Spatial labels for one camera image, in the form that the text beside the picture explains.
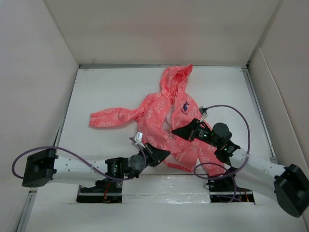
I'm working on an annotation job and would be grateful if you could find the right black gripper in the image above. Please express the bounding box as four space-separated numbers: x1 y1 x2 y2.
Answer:
171 117 220 148

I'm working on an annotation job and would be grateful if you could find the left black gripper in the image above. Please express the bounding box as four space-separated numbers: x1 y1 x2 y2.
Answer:
138 142 169 169

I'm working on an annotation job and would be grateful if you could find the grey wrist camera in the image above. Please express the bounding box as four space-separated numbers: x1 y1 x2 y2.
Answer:
134 131 143 143
198 106 208 121

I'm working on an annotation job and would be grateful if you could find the pink hooded kids jacket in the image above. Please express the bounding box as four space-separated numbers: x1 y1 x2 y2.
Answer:
89 64 224 176

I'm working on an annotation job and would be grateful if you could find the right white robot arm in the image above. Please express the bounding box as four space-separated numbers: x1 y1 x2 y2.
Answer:
172 119 309 218

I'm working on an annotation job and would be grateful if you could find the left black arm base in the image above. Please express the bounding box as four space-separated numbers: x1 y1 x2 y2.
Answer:
76 180 123 204

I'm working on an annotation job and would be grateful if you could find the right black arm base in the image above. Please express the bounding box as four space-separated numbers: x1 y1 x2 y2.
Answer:
204 177 255 203

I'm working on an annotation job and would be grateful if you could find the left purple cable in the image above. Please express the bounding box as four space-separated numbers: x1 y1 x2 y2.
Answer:
12 137 147 181

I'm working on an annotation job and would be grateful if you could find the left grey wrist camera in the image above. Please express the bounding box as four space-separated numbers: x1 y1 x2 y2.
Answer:
134 131 143 143

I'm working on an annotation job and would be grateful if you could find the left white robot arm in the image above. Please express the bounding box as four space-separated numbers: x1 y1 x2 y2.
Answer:
22 143 170 192

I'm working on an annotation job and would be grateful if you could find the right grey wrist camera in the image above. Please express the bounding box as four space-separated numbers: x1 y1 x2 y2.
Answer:
198 106 208 121

